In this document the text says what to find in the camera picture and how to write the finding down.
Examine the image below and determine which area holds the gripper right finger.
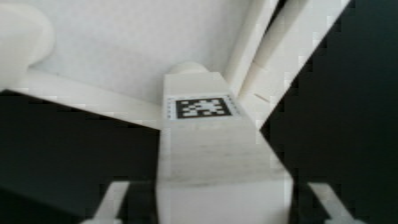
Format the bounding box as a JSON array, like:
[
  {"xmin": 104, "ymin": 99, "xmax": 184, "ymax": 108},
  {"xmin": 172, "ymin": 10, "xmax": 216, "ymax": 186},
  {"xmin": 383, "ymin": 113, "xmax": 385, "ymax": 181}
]
[{"xmin": 291, "ymin": 182, "xmax": 367, "ymax": 224}]

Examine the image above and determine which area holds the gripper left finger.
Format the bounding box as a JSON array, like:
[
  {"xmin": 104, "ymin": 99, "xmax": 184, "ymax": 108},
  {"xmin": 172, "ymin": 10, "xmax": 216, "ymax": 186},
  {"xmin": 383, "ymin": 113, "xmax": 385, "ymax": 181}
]
[{"xmin": 77, "ymin": 180, "xmax": 147, "ymax": 224}]

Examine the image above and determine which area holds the white desk leg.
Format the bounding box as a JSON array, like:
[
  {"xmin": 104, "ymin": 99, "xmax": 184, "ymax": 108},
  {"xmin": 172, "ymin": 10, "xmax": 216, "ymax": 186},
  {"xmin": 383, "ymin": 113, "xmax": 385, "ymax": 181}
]
[
  {"xmin": 0, "ymin": 3, "xmax": 54, "ymax": 89},
  {"xmin": 156, "ymin": 62, "xmax": 292, "ymax": 224}
]

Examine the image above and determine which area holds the white square desk top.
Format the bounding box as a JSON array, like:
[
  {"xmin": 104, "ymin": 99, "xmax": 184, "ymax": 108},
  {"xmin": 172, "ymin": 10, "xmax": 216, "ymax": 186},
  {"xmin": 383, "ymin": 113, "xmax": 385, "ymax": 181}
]
[{"xmin": 0, "ymin": 0, "xmax": 275, "ymax": 128}]

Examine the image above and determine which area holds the white L-shaped fence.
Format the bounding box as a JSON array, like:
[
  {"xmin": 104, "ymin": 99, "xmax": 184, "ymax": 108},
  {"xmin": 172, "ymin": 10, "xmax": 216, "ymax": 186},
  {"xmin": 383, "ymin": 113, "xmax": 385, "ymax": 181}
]
[{"xmin": 237, "ymin": 0, "xmax": 349, "ymax": 127}]

